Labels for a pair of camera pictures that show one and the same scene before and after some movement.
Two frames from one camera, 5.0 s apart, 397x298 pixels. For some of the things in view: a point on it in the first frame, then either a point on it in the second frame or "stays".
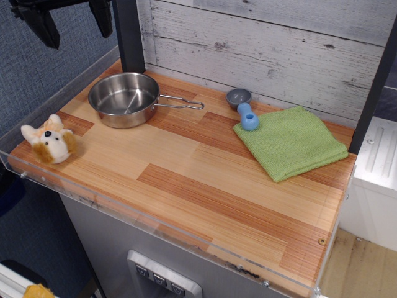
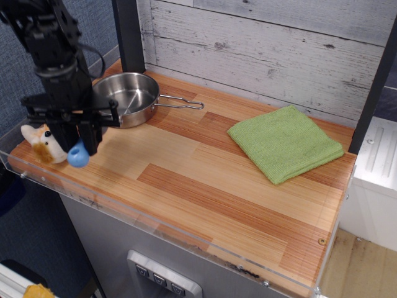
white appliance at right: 369,209 stays
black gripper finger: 101,10 to 90,132
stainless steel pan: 126,100 stays
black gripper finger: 36,13 to 65,133
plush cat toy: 50,142 stays
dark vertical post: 130,36 stays
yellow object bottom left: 38,291 stays
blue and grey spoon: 240,99 to 77,155
